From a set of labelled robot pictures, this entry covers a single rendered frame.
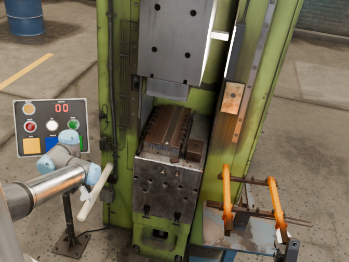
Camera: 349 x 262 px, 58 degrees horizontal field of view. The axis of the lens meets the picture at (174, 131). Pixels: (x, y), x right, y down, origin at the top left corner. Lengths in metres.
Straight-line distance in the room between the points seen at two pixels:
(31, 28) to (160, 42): 4.70
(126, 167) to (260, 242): 0.92
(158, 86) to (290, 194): 1.97
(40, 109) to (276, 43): 1.16
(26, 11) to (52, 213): 3.93
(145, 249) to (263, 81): 1.38
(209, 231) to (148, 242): 0.64
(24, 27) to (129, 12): 4.51
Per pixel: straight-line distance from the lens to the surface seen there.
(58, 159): 1.18
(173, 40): 1.40
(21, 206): 0.87
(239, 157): 1.86
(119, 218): 2.45
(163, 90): 1.51
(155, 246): 2.26
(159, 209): 1.94
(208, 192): 2.05
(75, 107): 1.65
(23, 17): 5.95
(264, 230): 1.85
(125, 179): 2.13
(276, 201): 1.62
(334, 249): 2.89
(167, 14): 1.38
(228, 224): 1.43
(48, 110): 1.66
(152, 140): 1.72
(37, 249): 2.52
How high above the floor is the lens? 2.03
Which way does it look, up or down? 35 degrees down
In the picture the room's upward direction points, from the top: 7 degrees clockwise
